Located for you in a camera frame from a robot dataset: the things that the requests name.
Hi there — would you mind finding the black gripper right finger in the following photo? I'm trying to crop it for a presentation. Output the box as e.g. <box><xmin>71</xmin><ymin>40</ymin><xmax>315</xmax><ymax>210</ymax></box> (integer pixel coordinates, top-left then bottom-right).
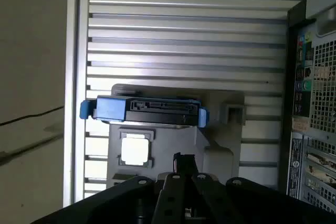
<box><xmin>183</xmin><ymin>153</ymin><xmax>336</xmax><ymax>224</ymax></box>

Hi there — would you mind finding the grey plastic parts rack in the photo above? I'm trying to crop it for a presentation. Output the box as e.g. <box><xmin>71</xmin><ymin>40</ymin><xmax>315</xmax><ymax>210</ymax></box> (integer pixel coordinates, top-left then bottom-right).
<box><xmin>106</xmin><ymin>83</ymin><xmax>246</xmax><ymax>190</ymax></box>

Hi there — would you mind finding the dark grey PC case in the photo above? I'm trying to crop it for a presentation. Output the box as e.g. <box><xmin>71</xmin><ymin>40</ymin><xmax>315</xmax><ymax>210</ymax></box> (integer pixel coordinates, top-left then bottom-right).
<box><xmin>285</xmin><ymin>0</ymin><xmax>336</xmax><ymax>213</ymax></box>

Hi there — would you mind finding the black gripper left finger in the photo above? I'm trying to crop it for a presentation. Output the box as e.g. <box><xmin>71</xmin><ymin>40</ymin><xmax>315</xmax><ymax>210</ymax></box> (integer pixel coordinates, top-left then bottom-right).
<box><xmin>34</xmin><ymin>152</ymin><xmax>187</xmax><ymax>224</ymax></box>

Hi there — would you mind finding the hard disk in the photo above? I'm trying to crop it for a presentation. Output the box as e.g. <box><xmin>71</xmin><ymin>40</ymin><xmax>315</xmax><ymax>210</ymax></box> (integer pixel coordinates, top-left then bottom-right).
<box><xmin>80</xmin><ymin>95</ymin><xmax>211</xmax><ymax>128</ymax></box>

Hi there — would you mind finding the thin black floor cable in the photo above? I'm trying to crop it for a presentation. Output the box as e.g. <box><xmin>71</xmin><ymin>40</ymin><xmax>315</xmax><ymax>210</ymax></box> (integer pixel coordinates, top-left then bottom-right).
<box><xmin>0</xmin><ymin>106</ymin><xmax>65</xmax><ymax>125</ymax></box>

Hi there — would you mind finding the silver CPU chip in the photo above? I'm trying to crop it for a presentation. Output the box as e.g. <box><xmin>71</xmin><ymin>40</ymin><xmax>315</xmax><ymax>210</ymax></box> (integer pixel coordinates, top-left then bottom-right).
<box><xmin>121</xmin><ymin>134</ymin><xmax>152</xmax><ymax>166</ymax></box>

